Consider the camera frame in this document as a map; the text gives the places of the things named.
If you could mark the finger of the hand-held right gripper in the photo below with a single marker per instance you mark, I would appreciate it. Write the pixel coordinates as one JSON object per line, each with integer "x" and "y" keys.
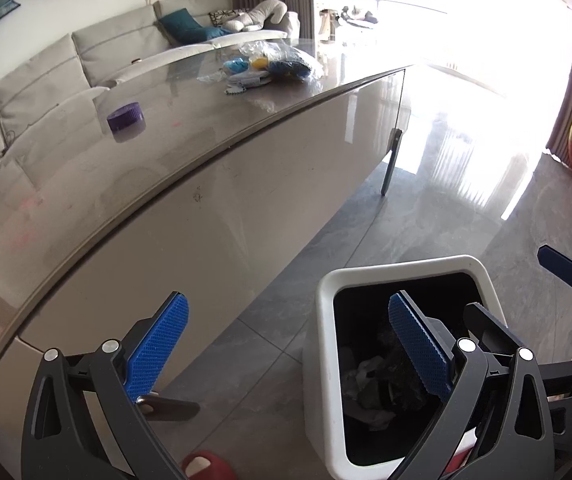
{"x": 563, "y": 267}
{"x": 488, "y": 327}

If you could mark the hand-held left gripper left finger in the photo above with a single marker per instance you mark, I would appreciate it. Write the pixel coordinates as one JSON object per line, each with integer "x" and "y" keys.
{"x": 158, "y": 347}

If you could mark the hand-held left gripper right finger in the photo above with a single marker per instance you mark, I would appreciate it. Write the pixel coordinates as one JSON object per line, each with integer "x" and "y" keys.
{"x": 418, "y": 342}

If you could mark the white trash bin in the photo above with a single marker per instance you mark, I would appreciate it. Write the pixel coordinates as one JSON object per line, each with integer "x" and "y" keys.
{"x": 326, "y": 360}

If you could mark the clear plastic bag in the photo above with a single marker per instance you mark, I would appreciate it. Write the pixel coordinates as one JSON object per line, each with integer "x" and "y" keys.
{"x": 286, "y": 50}

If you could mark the red slipper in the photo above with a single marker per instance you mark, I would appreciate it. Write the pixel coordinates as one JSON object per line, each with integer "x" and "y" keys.
{"x": 208, "y": 467}

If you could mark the grey coffee table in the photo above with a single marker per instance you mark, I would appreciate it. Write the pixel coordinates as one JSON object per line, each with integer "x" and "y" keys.
{"x": 166, "y": 135}

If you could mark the purple round lid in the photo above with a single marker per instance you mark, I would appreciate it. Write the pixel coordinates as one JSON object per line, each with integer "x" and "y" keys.
{"x": 126, "y": 117}

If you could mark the small blue toy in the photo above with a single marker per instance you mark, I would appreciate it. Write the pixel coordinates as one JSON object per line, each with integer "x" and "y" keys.
{"x": 235, "y": 65}

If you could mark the small yellow toy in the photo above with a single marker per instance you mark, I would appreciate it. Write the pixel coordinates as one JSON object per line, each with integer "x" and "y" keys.
{"x": 259, "y": 62}

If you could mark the grey fabric sofa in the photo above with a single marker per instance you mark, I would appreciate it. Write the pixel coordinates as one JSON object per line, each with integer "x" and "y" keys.
{"x": 106, "y": 40}

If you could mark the teal pillow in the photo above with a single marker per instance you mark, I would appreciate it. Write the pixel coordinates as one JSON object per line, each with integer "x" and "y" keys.
{"x": 186, "y": 25}

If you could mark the baby high chair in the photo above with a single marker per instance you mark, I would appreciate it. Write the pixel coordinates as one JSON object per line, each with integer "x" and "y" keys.
{"x": 351, "y": 12}

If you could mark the black white patterned pillow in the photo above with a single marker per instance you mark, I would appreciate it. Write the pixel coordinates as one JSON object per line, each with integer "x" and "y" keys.
{"x": 223, "y": 17}

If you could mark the grey plush toy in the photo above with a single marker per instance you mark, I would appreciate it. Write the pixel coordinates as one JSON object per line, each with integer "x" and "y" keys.
{"x": 261, "y": 15}

